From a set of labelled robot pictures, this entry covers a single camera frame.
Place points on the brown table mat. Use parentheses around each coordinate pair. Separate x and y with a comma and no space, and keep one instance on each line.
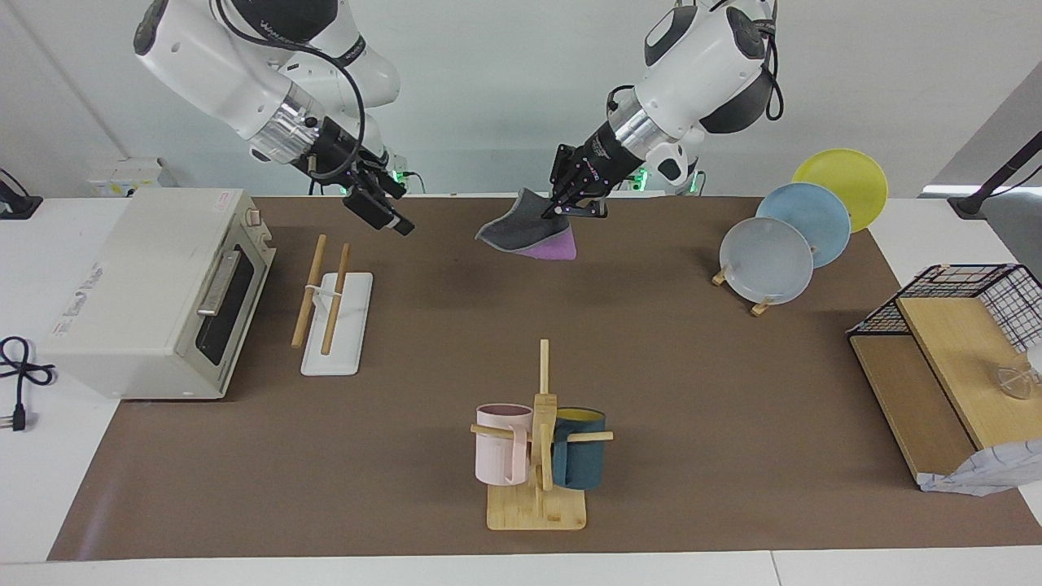
(407,456)

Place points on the wooden mug tree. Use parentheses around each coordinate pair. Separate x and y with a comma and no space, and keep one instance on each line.
(537,509)

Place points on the grey plate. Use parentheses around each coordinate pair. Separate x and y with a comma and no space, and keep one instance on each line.
(765,260)

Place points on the white towel rack wooden bars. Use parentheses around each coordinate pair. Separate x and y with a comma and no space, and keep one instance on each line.
(334,334)

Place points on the purple and grey towel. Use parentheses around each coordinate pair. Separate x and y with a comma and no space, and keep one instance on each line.
(521,232)

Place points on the yellow plate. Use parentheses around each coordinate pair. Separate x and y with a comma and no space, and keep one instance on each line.
(851,175)

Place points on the beige toaster oven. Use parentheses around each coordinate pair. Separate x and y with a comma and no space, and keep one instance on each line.
(138,293)

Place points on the pink mug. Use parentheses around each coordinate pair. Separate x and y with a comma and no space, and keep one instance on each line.
(501,448)

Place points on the black clamp mount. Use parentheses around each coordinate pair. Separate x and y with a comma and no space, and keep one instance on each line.
(16,203)

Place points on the clear glass object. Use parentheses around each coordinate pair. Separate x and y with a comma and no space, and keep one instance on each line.
(1013,378)

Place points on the wooden shelf box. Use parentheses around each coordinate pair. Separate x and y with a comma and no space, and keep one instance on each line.
(920,399)

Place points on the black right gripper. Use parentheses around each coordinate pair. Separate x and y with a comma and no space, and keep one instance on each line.
(342,155)

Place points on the white power strip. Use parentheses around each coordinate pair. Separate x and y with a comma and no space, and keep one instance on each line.
(114,185)

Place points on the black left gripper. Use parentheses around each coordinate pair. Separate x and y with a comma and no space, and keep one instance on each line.
(598,163)

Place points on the light blue plate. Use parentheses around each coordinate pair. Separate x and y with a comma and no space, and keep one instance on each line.
(814,216)

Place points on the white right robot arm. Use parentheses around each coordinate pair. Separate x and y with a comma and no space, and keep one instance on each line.
(228,57)

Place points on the dark teal mug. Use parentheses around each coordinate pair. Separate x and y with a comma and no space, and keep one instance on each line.
(580,452)

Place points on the wooden plate rack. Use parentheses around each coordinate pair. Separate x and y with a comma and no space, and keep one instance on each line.
(761,308)

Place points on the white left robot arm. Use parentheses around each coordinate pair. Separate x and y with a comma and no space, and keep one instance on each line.
(700,49)

